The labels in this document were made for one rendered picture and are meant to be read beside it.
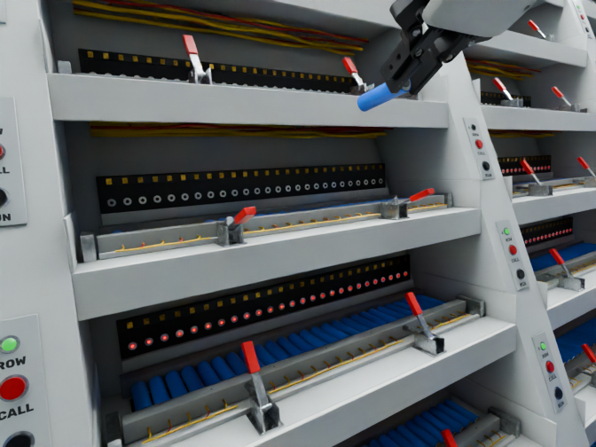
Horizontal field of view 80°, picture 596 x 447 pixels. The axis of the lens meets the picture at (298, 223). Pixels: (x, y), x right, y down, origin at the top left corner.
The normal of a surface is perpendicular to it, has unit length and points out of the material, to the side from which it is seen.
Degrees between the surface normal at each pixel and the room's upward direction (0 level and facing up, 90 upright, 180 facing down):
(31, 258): 90
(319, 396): 18
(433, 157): 90
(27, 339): 90
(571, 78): 90
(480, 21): 176
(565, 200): 108
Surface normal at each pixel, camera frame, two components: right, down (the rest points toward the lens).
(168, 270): 0.50, 0.07
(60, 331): 0.45, -0.24
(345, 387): -0.07, -0.99
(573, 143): -0.86, 0.12
